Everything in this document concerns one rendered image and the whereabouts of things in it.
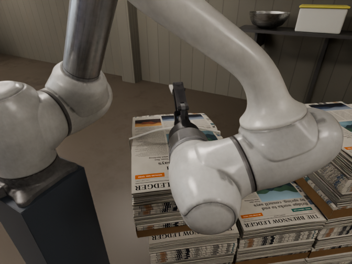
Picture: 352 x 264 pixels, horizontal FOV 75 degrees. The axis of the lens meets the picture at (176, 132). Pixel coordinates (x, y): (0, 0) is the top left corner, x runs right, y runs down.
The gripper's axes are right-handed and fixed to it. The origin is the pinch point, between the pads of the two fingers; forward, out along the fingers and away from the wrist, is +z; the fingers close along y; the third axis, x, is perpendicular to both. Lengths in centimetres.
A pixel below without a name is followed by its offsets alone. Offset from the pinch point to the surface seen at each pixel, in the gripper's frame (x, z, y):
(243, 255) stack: 21, -17, 49
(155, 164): -6.9, -12.5, 10.7
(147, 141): -8.6, -1.8, 9.4
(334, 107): 67, 14, 10
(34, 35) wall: -260, 564, 30
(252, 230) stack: 22.1, -17.6, 35.8
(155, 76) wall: 11, 367, 88
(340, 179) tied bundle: 48, -16, 19
